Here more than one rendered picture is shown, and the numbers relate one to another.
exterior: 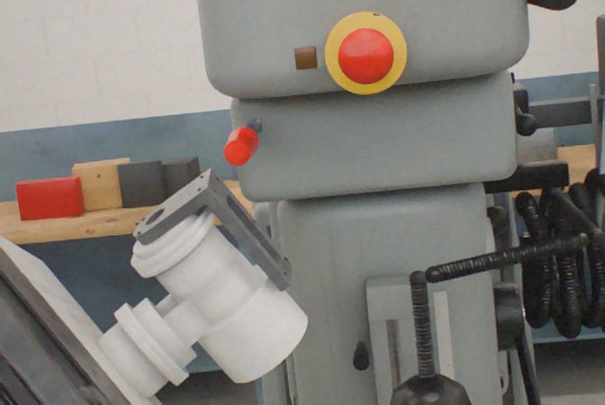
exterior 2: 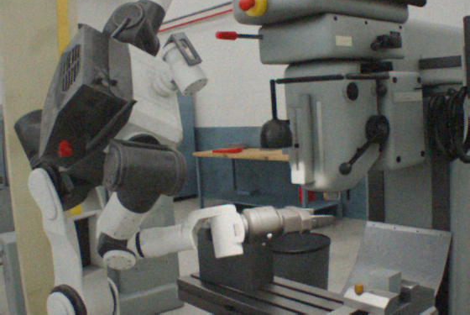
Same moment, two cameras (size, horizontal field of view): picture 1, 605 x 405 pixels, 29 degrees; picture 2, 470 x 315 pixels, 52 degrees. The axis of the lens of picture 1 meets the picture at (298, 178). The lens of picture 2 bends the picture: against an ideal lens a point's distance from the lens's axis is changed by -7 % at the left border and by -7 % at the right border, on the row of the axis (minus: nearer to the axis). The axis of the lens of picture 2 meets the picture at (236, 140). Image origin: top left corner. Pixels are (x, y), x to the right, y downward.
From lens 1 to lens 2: 89 cm
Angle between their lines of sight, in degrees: 46
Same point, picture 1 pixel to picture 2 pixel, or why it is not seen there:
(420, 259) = (313, 89)
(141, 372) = (156, 86)
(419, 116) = (302, 32)
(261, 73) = (236, 13)
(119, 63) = not seen: outside the picture
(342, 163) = (282, 49)
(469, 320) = (329, 115)
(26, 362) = (81, 56)
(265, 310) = (184, 70)
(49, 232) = not seen: hidden behind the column
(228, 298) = (176, 66)
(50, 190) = not seen: hidden behind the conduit
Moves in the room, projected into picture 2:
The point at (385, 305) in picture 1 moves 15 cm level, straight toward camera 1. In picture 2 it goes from (291, 102) to (243, 104)
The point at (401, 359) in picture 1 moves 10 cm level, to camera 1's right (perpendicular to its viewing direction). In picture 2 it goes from (296, 123) to (331, 122)
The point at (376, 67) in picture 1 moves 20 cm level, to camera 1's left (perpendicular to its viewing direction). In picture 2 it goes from (243, 4) to (186, 19)
